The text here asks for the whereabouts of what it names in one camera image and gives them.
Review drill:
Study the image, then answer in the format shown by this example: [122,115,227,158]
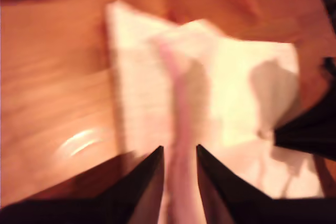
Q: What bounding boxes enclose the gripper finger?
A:
[274,129,336,154]
[273,95,336,136]
[197,144,274,224]
[98,145,165,224]

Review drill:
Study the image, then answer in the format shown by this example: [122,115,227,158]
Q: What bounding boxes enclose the cream tea towel pink trim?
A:
[104,0,325,224]

